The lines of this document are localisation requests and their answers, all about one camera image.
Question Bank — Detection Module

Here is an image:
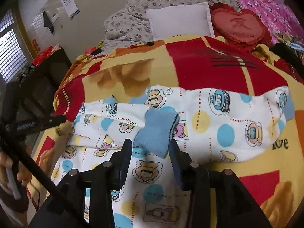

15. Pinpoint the person's left hand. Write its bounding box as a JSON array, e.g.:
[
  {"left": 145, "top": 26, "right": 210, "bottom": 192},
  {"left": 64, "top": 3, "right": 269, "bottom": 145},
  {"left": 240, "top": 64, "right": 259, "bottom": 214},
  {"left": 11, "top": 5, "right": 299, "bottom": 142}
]
[{"left": 0, "top": 150, "right": 32, "bottom": 188}]

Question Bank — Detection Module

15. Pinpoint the pink penguin print quilt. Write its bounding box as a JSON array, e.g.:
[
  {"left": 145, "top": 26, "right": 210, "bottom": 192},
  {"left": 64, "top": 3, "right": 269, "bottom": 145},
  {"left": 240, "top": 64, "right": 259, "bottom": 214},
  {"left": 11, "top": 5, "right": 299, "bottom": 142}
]
[{"left": 237, "top": 0, "right": 303, "bottom": 44}]

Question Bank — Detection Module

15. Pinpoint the white cartoon print baby shirt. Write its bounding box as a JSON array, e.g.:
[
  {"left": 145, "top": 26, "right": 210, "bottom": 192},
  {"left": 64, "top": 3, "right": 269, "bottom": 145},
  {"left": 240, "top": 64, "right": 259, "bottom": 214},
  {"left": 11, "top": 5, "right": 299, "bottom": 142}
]
[{"left": 51, "top": 85, "right": 294, "bottom": 227}]

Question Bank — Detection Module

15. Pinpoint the dark wooden side table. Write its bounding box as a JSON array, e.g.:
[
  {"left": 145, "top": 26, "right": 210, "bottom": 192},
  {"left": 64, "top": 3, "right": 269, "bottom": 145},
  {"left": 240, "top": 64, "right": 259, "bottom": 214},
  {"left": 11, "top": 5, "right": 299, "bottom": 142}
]
[{"left": 1, "top": 47, "right": 72, "bottom": 126}]

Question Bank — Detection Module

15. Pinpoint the wall calendar poster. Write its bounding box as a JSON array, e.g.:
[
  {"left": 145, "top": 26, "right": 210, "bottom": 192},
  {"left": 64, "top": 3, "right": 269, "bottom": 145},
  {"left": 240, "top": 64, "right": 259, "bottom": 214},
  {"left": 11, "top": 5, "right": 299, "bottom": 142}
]
[{"left": 60, "top": 0, "right": 80, "bottom": 20}]

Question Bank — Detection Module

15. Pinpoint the colourful cloth pile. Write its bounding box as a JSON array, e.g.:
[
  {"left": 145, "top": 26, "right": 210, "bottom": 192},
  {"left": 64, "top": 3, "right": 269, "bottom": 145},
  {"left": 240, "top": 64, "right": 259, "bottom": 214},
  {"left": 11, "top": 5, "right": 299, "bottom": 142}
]
[{"left": 272, "top": 30, "right": 303, "bottom": 54}]

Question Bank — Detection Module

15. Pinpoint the red heart-shaped cushion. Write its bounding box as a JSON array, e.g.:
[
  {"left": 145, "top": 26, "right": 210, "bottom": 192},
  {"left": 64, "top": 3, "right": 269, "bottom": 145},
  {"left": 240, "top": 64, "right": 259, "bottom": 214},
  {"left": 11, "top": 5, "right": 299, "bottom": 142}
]
[{"left": 210, "top": 3, "right": 272, "bottom": 51}]

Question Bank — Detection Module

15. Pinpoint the dark cloth on wall hook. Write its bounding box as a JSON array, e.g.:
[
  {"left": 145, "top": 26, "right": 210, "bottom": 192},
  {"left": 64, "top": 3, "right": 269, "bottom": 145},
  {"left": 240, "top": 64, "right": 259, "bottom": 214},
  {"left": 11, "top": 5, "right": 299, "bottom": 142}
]
[{"left": 43, "top": 10, "right": 55, "bottom": 35}]

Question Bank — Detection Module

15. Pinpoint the black garment on bed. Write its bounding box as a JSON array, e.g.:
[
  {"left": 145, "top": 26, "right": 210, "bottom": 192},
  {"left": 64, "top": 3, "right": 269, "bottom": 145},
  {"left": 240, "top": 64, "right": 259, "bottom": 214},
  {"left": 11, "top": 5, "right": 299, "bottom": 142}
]
[{"left": 269, "top": 43, "right": 303, "bottom": 77}]

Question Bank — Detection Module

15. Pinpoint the white square pillow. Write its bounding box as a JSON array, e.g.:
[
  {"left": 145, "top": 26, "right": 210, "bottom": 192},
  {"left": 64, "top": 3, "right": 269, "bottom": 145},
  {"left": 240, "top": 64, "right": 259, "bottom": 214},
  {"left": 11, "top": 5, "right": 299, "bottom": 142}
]
[{"left": 146, "top": 2, "right": 214, "bottom": 40}]

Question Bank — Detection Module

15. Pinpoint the grey floral quilt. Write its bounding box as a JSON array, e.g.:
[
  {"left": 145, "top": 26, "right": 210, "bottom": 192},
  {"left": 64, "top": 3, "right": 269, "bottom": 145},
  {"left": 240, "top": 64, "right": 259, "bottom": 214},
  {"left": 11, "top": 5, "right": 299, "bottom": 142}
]
[{"left": 104, "top": 0, "right": 241, "bottom": 44}]

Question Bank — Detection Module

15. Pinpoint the red item on side table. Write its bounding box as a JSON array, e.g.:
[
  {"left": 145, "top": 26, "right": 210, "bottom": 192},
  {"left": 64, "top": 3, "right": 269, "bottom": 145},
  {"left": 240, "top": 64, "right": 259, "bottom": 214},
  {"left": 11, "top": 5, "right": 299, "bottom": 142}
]
[{"left": 32, "top": 44, "right": 61, "bottom": 66}]

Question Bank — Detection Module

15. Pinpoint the yellow red rose blanket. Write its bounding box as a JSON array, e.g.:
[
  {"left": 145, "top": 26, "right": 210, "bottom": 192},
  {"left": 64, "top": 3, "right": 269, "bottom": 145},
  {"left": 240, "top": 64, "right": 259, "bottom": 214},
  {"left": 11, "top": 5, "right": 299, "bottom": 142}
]
[{"left": 34, "top": 35, "right": 303, "bottom": 227}]

